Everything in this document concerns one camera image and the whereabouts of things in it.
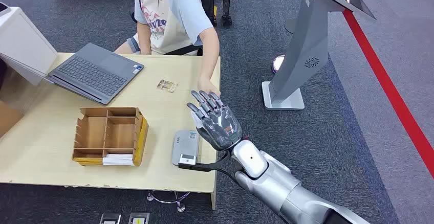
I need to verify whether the brown cardboard box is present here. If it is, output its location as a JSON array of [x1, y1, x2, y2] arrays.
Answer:
[[0, 100, 25, 139]]

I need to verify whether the grey card reader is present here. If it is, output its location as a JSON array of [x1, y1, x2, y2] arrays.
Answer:
[[171, 129, 201, 167]]

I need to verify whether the grey round base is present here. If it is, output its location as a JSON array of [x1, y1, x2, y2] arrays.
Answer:
[[284, 18, 298, 34]]

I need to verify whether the white card sleeves stack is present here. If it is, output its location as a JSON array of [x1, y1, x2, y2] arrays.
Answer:
[[102, 153, 135, 167]]

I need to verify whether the steel floor plate yellow label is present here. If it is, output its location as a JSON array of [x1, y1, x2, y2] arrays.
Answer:
[[128, 212, 150, 224]]

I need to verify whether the white cabinet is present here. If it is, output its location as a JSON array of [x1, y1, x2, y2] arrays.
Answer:
[[0, 6, 58, 86]]

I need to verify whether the round shiny disc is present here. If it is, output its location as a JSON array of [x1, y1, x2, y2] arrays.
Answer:
[[272, 54, 286, 74]]

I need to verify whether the cardboard organizer box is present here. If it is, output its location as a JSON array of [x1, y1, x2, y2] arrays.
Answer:
[[71, 106, 149, 167]]

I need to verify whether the person's left hand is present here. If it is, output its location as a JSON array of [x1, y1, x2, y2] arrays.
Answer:
[[198, 77, 221, 97]]

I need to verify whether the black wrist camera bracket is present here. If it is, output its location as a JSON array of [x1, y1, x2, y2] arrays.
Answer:
[[178, 151, 233, 173]]

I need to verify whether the chrome chair base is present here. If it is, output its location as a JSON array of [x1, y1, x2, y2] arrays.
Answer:
[[146, 190, 191, 213]]

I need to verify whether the grey laptop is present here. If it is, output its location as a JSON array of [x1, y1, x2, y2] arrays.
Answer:
[[0, 42, 145, 106]]

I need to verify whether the white ID card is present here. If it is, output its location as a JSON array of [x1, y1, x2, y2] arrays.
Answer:
[[189, 111, 205, 130]]

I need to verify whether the person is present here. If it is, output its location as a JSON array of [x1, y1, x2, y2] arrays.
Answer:
[[114, 0, 221, 97]]

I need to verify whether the grey kiosk stand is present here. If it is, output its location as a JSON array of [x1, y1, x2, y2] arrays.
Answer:
[[261, 0, 377, 110]]

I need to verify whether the black white humanoid robot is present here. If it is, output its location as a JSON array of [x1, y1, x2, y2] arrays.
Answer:
[[216, 0, 234, 27]]

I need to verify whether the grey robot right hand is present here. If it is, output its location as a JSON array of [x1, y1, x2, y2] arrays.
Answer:
[[186, 90, 243, 152]]

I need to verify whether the steel floor plate white label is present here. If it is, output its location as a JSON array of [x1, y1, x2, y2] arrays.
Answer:
[[99, 213, 122, 224]]

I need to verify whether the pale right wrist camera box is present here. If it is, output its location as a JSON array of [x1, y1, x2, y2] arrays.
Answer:
[[179, 154, 198, 166]]

